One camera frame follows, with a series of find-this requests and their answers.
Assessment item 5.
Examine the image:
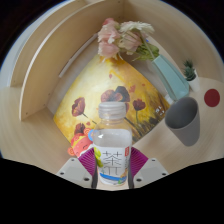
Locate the red plush mouse toy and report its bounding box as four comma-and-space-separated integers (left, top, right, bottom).
67, 127, 97, 159

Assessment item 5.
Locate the yellow poppy flower painting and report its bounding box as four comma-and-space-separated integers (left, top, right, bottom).
52, 54, 171, 148

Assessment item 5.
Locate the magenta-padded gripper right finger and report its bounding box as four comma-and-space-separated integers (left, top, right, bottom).
128, 146, 170, 190

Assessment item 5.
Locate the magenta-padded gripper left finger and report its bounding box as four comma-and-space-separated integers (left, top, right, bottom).
55, 147, 100, 190

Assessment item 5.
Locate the pink and white flower bouquet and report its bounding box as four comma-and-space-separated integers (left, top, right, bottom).
96, 17, 161, 63

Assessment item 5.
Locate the small potted green plant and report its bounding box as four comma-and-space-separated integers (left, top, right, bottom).
182, 58, 202, 93

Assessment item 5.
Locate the teal faceted vase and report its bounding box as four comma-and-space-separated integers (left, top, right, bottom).
151, 54, 191, 101

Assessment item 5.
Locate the light wooden shelf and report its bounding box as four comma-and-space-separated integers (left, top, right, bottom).
9, 0, 126, 122

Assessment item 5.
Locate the flat round red coaster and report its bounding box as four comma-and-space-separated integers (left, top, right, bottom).
203, 88, 221, 109

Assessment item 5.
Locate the clear plastic drink bottle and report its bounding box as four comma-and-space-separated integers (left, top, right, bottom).
92, 101, 134, 187

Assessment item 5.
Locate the grey mug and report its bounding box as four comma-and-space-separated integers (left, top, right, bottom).
163, 96, 202, 147

